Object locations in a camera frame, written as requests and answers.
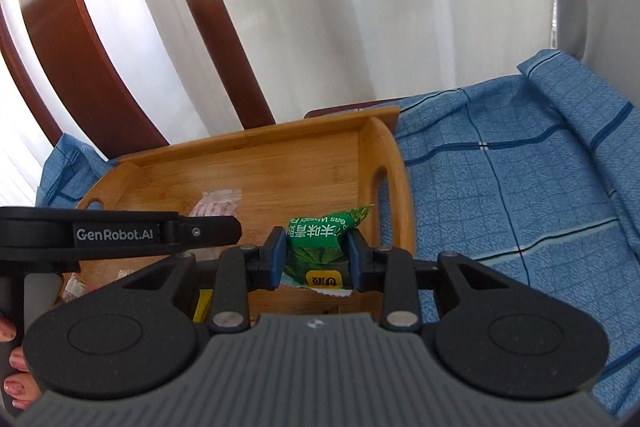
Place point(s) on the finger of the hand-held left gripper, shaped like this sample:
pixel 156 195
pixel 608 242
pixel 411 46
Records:
pixel 210 232

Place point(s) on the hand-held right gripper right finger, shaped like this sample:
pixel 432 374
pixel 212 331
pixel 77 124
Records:
pixel 355 257

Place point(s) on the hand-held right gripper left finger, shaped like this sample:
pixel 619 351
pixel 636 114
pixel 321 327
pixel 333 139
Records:
pixel 277 257

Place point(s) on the green snack packet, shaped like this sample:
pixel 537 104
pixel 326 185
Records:
pixel 320 252

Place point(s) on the wooden tray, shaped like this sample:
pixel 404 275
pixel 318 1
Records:
pixel 280 177

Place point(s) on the person's left hand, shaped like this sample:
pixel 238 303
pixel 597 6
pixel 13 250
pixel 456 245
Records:
pixel 17 382

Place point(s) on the small clear snack packet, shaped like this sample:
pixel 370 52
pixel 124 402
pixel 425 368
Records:
pixel 217 204

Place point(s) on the clear pink-edged snack packet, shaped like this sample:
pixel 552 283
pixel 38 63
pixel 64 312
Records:
pixel 75 285

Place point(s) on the yellow snack packet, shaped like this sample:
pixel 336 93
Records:
pixel 205 304

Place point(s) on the blue checked tablecloth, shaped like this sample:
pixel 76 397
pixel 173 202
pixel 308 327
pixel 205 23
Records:
pixel 500 207

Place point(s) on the brown wooden chair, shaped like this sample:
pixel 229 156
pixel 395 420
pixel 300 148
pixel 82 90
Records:
pixel 50 32

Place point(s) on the white curtain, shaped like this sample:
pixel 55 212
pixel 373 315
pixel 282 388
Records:
pixel 350 7

